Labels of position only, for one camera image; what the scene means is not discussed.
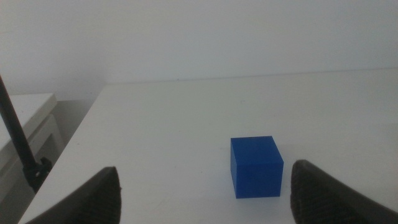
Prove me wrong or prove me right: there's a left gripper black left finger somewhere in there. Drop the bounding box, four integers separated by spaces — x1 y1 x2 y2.
24 166 122 224

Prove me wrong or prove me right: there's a blue cube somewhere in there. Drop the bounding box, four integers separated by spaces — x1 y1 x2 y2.
230 135 285 199

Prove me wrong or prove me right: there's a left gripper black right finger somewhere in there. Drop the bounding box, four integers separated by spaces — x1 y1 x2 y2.
290 159 398 224

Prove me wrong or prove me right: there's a black table clamp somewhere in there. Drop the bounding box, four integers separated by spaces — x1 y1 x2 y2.
23 157 53 194

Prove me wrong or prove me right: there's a black stand pole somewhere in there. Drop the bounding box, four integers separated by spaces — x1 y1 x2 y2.
0 74 37 175

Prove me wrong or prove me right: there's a white side cabinet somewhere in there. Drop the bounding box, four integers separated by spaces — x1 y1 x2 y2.
0 93 65 203

